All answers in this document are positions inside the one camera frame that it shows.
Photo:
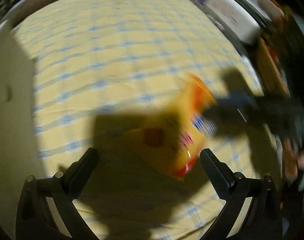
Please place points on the wicker basket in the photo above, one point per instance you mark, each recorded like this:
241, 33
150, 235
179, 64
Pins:
269, 74

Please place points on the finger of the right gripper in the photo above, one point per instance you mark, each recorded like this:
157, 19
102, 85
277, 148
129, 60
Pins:
229, 121
237, 100

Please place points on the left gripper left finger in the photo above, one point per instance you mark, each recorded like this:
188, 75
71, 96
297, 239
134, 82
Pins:
79, 172

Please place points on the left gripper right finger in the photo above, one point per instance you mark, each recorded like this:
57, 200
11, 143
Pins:
219, 174

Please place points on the white floral tissue box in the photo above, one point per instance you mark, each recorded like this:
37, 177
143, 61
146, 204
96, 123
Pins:
233, 16

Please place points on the white cardboard storage box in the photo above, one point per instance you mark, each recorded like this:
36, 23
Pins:
18, 147

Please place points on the yellow sulfur soap packet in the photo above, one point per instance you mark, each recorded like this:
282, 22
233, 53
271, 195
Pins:
171, 140

